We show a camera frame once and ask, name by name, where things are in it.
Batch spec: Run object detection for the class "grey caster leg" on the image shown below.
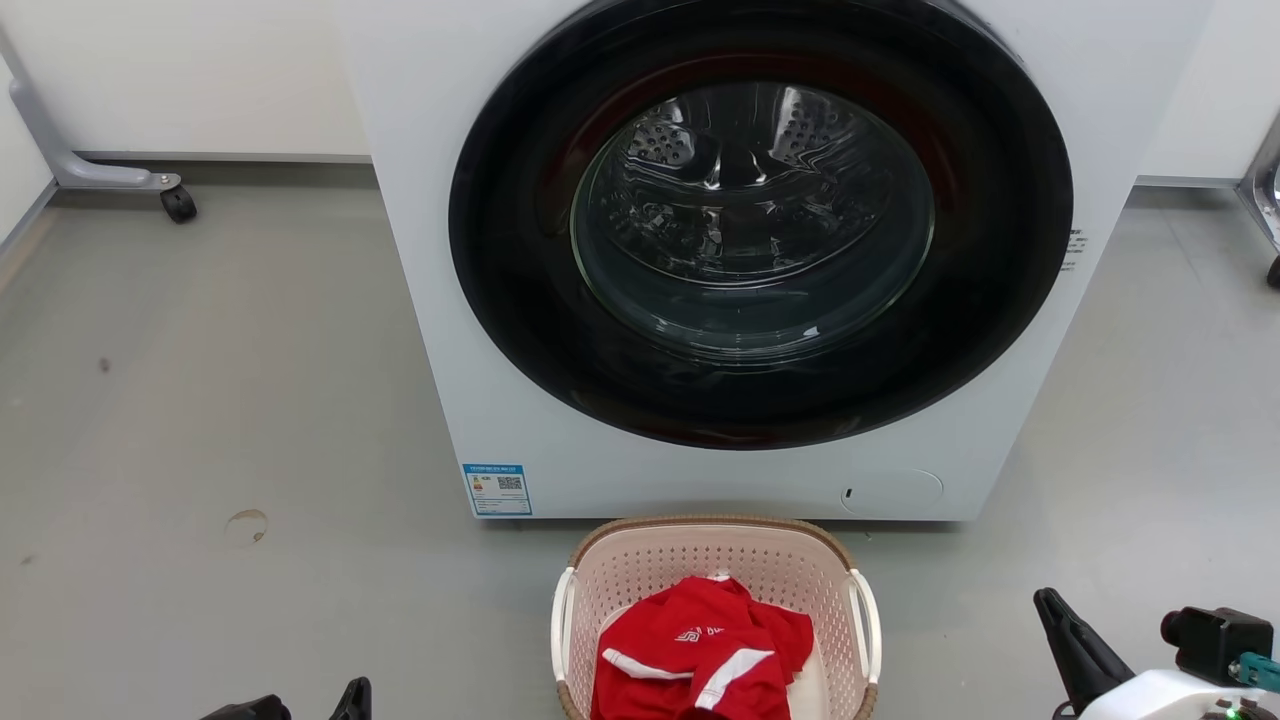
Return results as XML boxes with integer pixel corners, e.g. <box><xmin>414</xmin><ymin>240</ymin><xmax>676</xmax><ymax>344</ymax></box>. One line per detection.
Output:
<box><xmin>1237</xmin><ymin>115</ymin><xmax>1280</xmax><ymax>291</ymax></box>
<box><xmin>0</xmin><ymin>25</ymin><xmax>198</xmax><ymax>224</ymax></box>

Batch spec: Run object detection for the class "grey white right gripper body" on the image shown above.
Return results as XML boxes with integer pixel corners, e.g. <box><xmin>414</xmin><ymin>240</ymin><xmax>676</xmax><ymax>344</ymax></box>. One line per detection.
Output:
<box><xmin>1078</xmin><ymin>655</ymin><xmax>1280</xmax><ymax>720</ymax></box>

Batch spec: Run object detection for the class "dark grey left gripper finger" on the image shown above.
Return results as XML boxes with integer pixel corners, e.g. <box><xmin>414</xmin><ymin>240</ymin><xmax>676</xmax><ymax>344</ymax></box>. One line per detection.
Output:
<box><xmin>330</xmin><ymin>677</ymin><xmax>373</xmax><ymax>720</ymax></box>
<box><xmin>200</xmin><ymin>695</ymin><xmax>293</xmax><ymax>720</ymax></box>

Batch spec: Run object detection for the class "round drain filter cover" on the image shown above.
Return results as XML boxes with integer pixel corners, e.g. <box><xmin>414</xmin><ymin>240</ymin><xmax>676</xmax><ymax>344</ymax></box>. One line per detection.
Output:
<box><xmin>840</xmin><ymin>468</ymin><xmax>945</xmax><ymax>518</ymax></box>

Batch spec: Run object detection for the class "white front-load washing machine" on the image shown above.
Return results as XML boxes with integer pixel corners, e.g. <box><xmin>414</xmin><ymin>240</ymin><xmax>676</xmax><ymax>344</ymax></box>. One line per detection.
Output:
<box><xmin>335</xmin><ymin>0</ymin><xmax>1216</xmax><ymax>523</ymax></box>

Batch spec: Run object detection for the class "blue energy label sticker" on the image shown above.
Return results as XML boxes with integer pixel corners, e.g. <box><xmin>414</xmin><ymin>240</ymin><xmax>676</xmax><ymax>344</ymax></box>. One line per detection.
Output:
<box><xmin>462</xmin><ymin>462</ymin><xmax>533</xmax><ymax>518</ymax></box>

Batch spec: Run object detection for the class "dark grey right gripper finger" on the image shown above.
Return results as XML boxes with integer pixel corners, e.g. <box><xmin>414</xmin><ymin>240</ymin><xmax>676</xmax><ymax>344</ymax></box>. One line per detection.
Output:
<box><xmin>1033</xmin><ymin>588</ymin><xmax>1136</xmax><ymax>713</ymax></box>

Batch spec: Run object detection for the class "black round washer door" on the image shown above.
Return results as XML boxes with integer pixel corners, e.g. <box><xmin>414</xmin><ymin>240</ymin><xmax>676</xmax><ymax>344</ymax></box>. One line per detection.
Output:
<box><xmin>448</xmin><ymin>0</ymin><xmax>1074</xmax><ymax>451</ymax></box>

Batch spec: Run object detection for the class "red garment with white stripes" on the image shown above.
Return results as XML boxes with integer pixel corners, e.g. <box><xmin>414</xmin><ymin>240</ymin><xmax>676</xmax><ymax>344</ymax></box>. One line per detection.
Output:
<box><xmin>590</xmin><ymin>575</ymin><xmax>815</xmax><ymax>720</ymax></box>

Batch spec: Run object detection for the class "pink perforated laundry basket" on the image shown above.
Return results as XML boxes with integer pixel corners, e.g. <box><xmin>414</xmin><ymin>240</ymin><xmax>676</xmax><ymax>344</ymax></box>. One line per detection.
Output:
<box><xmin>550</xmin><ymin>515</ymin><xmax>883</xmax><ymax>720</ymax></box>

